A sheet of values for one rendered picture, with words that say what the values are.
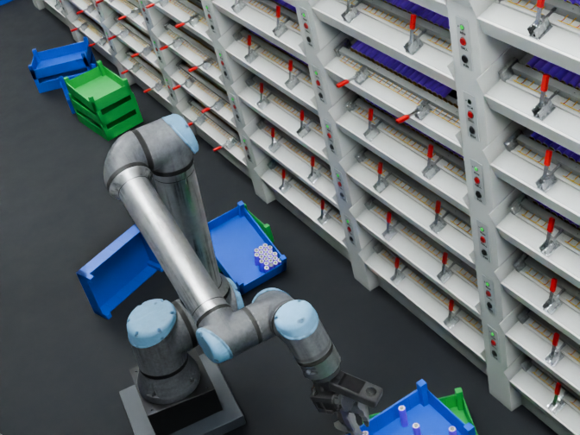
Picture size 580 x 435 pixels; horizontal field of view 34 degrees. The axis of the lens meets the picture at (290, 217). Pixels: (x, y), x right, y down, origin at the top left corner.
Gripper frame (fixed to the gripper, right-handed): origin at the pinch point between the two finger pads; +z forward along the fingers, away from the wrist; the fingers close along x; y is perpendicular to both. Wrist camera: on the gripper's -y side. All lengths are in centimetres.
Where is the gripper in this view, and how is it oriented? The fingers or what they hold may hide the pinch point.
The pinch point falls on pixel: (364, 429)
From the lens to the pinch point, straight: 224.3
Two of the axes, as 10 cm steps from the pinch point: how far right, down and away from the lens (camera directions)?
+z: 4.2, 7.8, 4.6
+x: -4.6, 6.2, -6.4
